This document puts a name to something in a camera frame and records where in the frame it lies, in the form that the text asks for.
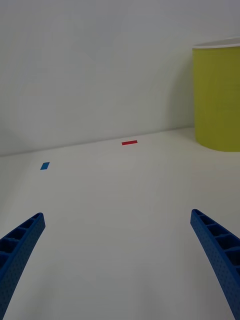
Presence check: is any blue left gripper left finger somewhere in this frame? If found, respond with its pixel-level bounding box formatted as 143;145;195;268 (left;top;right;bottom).
0;212;47;320

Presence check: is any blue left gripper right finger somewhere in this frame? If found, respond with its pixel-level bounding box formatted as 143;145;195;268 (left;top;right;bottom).
189;208;240;320

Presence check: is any yellow-green plastic bin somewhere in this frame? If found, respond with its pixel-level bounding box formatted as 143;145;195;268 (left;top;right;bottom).
191;36;240;153

